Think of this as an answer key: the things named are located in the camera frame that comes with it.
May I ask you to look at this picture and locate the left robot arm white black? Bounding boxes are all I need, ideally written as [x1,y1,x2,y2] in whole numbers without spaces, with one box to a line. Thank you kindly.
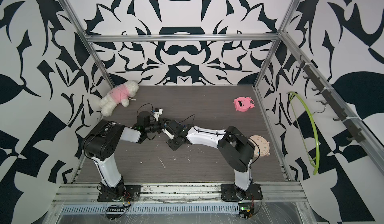
[82,108,163,188]

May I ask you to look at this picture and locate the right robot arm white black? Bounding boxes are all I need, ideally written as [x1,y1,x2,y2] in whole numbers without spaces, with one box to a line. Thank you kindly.
[161,120,255,191]

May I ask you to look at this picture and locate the white plush toy pink shirt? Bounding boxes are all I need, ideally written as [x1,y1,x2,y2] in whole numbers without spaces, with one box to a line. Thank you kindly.
[99,80,139,117]

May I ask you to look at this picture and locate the pink pig alarm clock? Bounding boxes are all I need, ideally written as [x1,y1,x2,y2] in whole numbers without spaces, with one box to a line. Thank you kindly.
[234,97,255,112]

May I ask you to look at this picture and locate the beige round clock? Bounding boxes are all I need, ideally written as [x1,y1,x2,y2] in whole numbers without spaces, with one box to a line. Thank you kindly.
[250,135,270,158]

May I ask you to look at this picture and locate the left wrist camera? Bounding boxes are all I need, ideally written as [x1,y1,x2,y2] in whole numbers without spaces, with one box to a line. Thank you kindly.
[153,108,163,122]

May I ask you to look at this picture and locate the white vented cable duct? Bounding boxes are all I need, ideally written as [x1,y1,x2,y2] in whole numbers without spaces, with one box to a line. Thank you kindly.
[61,203,241,215]

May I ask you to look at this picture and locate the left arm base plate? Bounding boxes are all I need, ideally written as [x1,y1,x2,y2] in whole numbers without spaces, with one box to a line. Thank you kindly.
[97,184,142,203]

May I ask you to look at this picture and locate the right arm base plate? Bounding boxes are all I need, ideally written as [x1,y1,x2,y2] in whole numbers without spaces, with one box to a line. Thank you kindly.
[221,183,264,202]

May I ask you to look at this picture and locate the black wall hook rack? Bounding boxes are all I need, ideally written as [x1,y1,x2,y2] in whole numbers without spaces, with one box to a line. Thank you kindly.
[299,61,384,146]

